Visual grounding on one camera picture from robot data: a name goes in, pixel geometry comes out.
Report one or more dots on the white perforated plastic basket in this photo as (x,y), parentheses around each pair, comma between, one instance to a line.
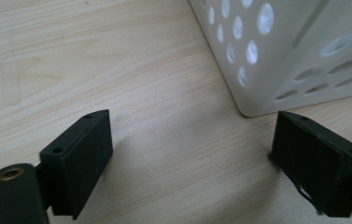
(288,53)

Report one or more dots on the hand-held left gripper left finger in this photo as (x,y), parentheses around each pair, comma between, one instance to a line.
(77,161)

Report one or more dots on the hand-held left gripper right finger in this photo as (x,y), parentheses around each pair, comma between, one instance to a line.
(316,165)

